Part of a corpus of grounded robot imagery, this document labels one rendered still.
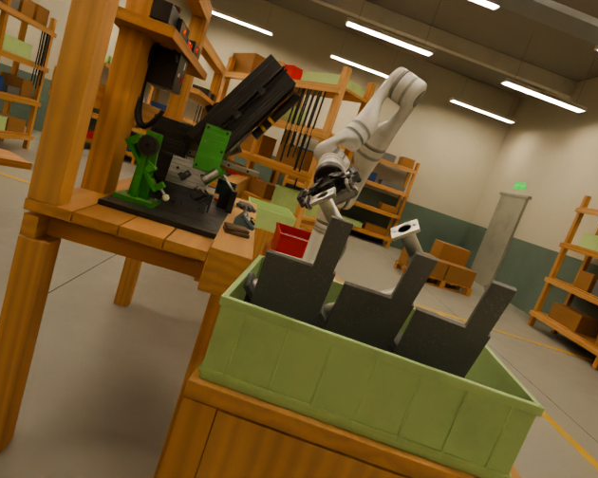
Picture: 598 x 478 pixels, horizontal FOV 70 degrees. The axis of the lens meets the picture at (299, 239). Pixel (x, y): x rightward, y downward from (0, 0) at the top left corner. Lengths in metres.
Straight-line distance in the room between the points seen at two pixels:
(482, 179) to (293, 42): 5.88
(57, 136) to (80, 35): 0.29
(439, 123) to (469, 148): 1.00
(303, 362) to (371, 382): 0.13
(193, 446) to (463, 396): 0.51
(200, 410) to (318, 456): 0.24
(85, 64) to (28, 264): 0.62
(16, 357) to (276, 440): 1.03
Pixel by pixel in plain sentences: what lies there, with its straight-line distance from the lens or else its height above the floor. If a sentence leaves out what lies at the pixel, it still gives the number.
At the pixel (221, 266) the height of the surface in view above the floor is 0.85.
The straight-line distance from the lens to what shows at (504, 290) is 0.86.
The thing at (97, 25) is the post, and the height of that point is 1.41.
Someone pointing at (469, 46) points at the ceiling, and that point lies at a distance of 9.81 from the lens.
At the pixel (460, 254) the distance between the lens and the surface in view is 8.41.
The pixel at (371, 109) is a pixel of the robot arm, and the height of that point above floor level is 1.44.
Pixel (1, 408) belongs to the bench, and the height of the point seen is 0.18.
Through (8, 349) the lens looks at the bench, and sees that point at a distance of 1.67.
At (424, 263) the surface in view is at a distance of 0.84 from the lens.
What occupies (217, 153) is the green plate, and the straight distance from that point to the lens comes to 1.97.
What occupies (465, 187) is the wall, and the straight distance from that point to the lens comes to 11.90.
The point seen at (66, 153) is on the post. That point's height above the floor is 1.04.
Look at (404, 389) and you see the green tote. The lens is 0.85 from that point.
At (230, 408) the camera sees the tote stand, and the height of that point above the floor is 0.76.
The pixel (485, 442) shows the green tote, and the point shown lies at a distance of 0.93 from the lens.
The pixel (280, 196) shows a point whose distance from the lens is 4.76.
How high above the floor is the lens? 1.23
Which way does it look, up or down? 9 degrees down
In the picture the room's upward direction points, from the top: 19 degrees clockwise
